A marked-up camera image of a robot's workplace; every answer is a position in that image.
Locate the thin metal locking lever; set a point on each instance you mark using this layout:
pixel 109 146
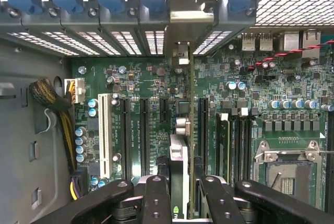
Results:
pixel 327 152

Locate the silver rear port block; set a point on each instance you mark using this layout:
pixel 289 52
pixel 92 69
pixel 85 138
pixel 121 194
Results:
pixel 291 41

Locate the open black PC case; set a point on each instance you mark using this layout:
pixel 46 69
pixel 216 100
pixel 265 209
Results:
pixel 117 23

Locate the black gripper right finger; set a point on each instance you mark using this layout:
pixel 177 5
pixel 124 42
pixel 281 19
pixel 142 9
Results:
pixel 219 203

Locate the black power connector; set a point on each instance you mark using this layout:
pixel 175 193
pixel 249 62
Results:
pixel 81 179

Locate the white expansion slot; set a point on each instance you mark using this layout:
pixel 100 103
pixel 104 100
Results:
pixel 105 135

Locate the green motherboard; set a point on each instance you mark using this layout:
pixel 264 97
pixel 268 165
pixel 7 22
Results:
pixel 156 83

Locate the silver ethernet port block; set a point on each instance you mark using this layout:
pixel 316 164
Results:
pixel 311 44

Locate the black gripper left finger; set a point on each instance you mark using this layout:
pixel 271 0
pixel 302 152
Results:
pixel 156 203

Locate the silver USB port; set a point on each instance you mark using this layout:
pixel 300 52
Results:
pixel 248 42
pixel 266 42

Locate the CPU socket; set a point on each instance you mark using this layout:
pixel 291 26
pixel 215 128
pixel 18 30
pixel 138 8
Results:
pixel 287 179

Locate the black RAM slot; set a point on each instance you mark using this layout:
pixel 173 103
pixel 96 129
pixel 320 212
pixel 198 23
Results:
pixel 330 156
pixel 246 151
pixel 235 151

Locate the long black expansion slot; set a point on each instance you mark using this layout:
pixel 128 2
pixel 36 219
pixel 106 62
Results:
pixel 125 135
pixel 144 135

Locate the white power connector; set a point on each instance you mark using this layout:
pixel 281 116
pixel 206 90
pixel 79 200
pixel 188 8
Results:
pixel 79 91

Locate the short black expansion slot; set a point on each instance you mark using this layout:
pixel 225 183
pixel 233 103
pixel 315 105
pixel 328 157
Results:
pixel 164 110

